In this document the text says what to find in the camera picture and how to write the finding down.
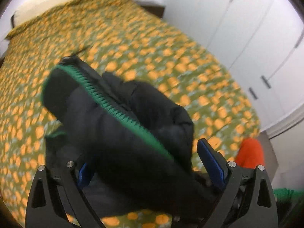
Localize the orange trouser leg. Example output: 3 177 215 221
234 137 265 169

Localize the green knitted sweater sleeve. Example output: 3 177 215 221
273 188 303 204

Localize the white wardrobe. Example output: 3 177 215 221
164 0 303 138

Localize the black puffer jacket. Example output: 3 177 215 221
42 56 219 219

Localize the green orange floral bedspread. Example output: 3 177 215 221
1 0 260 225

